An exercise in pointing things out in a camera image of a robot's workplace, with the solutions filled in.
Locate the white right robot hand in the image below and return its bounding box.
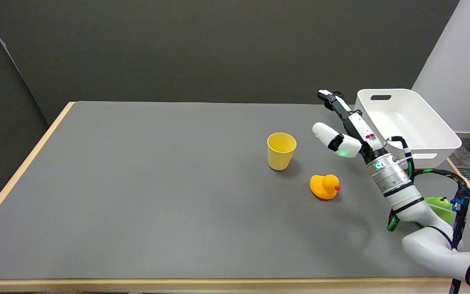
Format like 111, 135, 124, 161
312, 90, 385, 160

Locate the yellow plastic cup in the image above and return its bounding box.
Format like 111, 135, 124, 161
267, 132, 297, 171

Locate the white plastic bin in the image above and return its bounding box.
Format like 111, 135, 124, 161
354, 89, 462, 170

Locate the yellow rubber duck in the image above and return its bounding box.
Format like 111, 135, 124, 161
310, 174, 341, 200

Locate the green toy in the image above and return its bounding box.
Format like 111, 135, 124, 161
418, 197, 456, 227

